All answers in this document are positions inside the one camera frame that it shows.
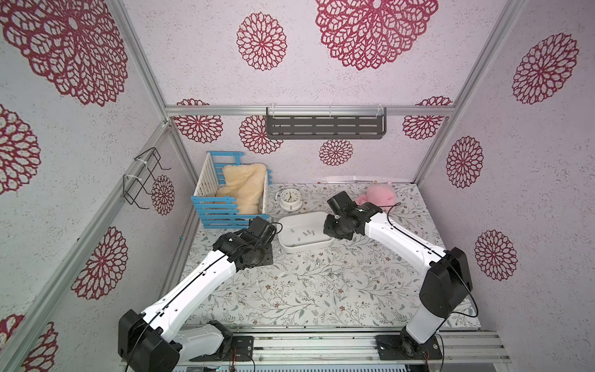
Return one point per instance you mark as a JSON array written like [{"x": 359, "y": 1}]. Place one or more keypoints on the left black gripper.
[{"x": 267, "y": 258}]

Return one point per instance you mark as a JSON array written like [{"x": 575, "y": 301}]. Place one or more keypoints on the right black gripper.
[{"x": 335, "y": 225}]

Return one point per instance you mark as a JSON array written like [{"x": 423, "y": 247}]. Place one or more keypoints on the white plastic storage box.
[{"x": 304, "y": 232}]

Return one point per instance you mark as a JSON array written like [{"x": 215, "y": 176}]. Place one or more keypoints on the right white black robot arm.
[{"x": 446, "y": 278}]

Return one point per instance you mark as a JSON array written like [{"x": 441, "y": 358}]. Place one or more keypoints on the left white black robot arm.
[{"x": 152, "y": 340}]

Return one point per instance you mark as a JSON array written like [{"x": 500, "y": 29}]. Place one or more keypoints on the pink plush toy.
[{"x": 380, "y": 195}]

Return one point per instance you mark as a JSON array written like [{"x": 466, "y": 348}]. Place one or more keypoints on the white round alarm clock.
[{"x": 289, "y": 199}]

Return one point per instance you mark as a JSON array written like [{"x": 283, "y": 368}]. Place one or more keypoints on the blue white slatted crate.
[{"x": 222, "y": 213}]

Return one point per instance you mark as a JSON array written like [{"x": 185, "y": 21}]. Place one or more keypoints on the cream fluffy cloth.
[{"x": 245, "y": 183}]

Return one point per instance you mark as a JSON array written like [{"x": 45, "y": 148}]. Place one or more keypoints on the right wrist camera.
[{"x": 341, "y": 204}]

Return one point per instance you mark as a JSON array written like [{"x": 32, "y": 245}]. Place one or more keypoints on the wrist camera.
[
  {"x": 341, "y": 204},
  {"x": 260, "y": 231}
]

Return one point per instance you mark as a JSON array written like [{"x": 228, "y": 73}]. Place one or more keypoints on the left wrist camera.
[{"x": 260, "y": 231}]

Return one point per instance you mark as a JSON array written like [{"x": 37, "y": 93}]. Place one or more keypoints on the aluminium front rail frame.
[{"x": 344, "y": 345}]

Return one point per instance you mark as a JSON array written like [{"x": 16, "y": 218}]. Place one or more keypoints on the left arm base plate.
[{"x": 238, "y": 349}]

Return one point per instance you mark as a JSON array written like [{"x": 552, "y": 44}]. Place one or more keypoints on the grey wall shelf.
[{"x": 326, "y": 127}]

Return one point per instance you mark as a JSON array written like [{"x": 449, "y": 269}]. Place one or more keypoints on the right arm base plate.
[{"x": 397, "y": 348}]

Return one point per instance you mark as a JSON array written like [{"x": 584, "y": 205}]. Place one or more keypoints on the black wire wall rack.
[{"x": 133, "y": 185}]

